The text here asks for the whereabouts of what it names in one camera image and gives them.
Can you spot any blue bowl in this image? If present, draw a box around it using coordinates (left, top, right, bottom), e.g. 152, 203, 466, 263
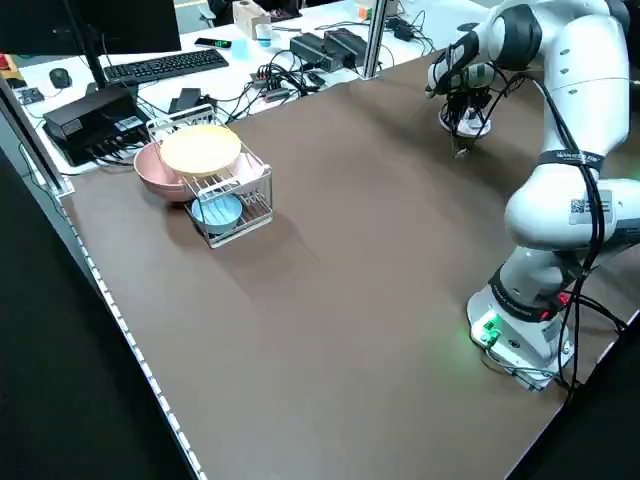
191, 193, 245, 236

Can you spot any black computer mouse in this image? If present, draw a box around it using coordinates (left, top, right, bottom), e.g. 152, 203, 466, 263
48, 66, 73, 91

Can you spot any wooden box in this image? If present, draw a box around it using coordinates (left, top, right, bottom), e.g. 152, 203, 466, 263
231, 0, 273, 37

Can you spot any black electronics box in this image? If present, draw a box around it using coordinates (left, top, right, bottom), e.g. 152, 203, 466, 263
41, 85, 152, 168

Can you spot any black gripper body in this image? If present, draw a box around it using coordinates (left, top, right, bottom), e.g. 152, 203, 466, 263
443, 89, 492, 122

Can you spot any white and blue cup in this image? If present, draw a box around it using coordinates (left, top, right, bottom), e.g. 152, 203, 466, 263
254, 21, 276, 49

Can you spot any small pale pink bowl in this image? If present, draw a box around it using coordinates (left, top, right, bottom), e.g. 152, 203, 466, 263
232, 152, 266, 197

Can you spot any usb hub with plugs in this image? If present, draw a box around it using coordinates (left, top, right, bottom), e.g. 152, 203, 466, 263
248, 68, 292, 105

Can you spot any silver wire dish rack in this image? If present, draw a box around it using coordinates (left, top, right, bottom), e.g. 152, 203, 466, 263
144, 103, 275, 250

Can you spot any large pink bowl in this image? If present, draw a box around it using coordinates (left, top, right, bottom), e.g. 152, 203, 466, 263
132, 142, 189, 204

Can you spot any black smartphone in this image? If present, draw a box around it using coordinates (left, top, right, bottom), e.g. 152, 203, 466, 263
193, 36, 234, 52

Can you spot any pink plate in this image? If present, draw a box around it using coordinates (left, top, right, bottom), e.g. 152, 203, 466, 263
438, 107, 494, 139

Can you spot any yellow plate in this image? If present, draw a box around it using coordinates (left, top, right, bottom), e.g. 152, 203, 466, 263
158, 124, 243, 177

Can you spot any black keyboard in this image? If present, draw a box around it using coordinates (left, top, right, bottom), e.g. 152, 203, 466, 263
102, 47, 231, 87

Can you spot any black computer monitor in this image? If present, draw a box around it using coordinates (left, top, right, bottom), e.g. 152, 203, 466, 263
0, 0, 182, 57

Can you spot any aluminium profile post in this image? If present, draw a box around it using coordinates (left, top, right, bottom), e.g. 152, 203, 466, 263
0, 74, 76, 197
362, 0, 390, 81

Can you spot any black monitor stand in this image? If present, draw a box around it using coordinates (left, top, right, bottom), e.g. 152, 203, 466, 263
62, 0, 139, 99

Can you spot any black power brick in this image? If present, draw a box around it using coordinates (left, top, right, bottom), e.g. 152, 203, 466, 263
289, 32, 335, 72
323, 28, 370, 70

